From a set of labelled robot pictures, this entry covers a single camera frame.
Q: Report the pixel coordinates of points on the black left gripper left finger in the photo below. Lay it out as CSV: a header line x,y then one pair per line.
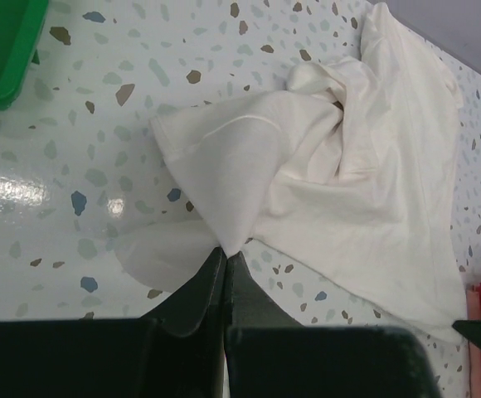
x,y
185,355

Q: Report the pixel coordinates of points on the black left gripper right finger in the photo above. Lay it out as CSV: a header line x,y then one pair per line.
x,y
262,342

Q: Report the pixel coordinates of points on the white printed t shirt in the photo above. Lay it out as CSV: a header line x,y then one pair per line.
x,y
349,170

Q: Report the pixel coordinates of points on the pink folded t shirt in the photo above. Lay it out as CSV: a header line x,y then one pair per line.
x,y
474,313

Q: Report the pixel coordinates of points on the green plastic tray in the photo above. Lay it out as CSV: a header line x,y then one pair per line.
x,y
21,24

